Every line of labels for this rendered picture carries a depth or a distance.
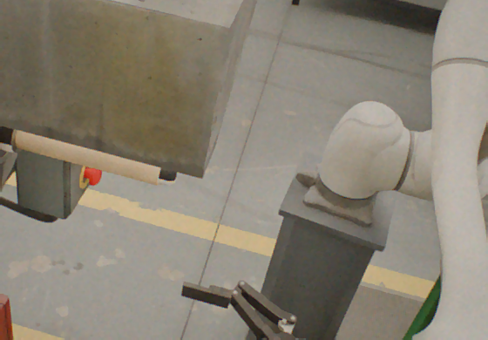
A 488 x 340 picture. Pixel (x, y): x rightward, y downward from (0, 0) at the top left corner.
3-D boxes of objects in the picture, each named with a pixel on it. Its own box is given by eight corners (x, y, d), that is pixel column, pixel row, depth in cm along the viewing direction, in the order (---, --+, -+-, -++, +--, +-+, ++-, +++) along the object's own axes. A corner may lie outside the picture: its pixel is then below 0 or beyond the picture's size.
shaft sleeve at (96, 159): (16, 153, 76) (14, 132, 74) (28, 139, 78) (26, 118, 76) (156, 190, 74) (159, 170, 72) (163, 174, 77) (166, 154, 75)
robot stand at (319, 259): (257, 305, 222) (304, 151, 177) (331, 334, 216) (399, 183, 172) (232, 365, 201) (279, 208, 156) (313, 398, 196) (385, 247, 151)
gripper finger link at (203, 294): (230, 298, 87) (231, 294, 87) (182, 285, 88) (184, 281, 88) (227, 309, 89) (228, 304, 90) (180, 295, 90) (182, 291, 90)
